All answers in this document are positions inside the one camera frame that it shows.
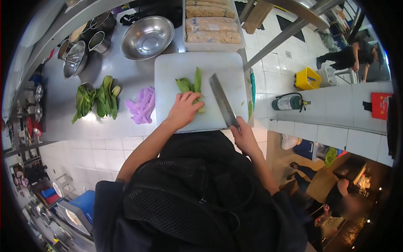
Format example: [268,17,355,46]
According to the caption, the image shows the green fire extinguisher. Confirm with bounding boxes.
[271,92,311,113]

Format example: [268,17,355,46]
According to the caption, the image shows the small steel pot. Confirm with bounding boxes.
[88,31,111,54]

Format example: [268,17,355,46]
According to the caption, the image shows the shelf with kitchenware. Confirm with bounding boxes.
[3,63,48,155]

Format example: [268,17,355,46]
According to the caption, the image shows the black bag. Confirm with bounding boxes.
[119,3,183,29]

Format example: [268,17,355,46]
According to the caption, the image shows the large steel colander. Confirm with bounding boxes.
[120,16,175,61]

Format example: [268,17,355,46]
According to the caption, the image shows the purple cloth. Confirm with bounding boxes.
[125,87,156,125]

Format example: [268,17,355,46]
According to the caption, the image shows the blue bin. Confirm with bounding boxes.
[56,190,96,236]

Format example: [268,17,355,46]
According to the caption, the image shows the yellow bucket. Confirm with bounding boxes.
[294,67,322,91]

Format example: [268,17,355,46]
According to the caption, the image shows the clear plastic tub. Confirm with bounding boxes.
[182,0,246,53]

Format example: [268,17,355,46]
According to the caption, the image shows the brown cardboard sheet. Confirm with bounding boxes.
[241,0,275,35]

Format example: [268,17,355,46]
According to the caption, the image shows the red wall box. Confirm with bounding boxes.
[363,92,393,120]

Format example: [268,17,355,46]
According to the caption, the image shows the person's left hand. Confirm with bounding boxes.
[165,91,206,131]

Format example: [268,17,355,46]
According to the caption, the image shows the steel cleaver knife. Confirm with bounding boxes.
[209,73,240,130]

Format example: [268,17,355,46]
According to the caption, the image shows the steel saucepan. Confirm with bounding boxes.
[57,38,75,60]

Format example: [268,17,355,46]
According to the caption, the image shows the green plastic strip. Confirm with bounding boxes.
[247,69,256,121]

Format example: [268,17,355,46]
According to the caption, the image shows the loose bok choy heap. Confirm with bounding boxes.
[96,75,122,120]

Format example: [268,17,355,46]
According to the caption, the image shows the large steel pot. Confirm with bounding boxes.
[89,10,117,32]

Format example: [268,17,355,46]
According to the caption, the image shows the metal rack frame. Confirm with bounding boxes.
[242,0,367,72]

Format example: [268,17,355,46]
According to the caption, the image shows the wrapped food roll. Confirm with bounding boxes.
[185,5,235,19]
[185,17,239,33]
[186,30,242,45]

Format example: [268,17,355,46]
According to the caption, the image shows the white cutting board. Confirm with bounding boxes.
[154,52,249,133]

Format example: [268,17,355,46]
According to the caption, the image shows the person's body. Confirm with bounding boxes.
[93,131,309,252]

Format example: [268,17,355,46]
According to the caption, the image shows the steel bowl with funnel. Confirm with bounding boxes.
[63,40,88,79]

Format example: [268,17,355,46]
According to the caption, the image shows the leafy greens in bowl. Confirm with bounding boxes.
[71,85,97,124]

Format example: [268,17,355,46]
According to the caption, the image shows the person's left fingers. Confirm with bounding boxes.
[175,91,202,103]

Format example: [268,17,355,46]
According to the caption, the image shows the small steel bowl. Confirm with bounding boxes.
[75,82,96,114]

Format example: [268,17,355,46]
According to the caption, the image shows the green bok choy bunch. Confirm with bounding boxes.
[175,67,206,114]

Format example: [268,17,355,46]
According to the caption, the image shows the person's right hand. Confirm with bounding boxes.
[229,117,262,157]

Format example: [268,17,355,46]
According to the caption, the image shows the white plastic bag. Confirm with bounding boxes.
[281,134,303,151]

